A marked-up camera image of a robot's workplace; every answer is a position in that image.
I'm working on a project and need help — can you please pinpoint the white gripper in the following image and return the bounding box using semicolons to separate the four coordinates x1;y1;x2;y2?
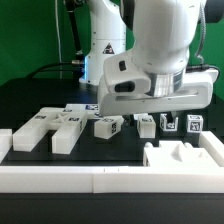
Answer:
98;71;214;123

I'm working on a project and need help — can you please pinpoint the white chair seat part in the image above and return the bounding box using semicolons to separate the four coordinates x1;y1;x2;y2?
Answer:
143;140;218;168

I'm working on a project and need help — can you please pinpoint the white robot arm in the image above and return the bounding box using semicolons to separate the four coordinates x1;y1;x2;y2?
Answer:
84;0;224;116

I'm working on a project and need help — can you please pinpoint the white chair back part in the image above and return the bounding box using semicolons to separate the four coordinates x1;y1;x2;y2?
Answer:
13;108;87;155

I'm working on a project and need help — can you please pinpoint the white tagged cube far right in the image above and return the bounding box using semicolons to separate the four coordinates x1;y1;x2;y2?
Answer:
186;115;203;133

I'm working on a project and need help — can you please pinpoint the white paper tag sheet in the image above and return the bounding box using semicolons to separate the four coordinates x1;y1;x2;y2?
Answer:
65;104;99;118

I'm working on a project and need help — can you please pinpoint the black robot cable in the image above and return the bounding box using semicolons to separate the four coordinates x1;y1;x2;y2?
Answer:
25;0;86;79

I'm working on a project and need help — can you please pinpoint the white left fence wall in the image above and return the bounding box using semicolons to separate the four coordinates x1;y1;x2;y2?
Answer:
0;129;12;163

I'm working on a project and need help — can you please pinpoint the white thin cable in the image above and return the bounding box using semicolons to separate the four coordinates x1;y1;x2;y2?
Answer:
54;0;64;80

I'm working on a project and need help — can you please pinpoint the white front fence wall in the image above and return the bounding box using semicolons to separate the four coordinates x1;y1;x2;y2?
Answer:
0;166;224;193

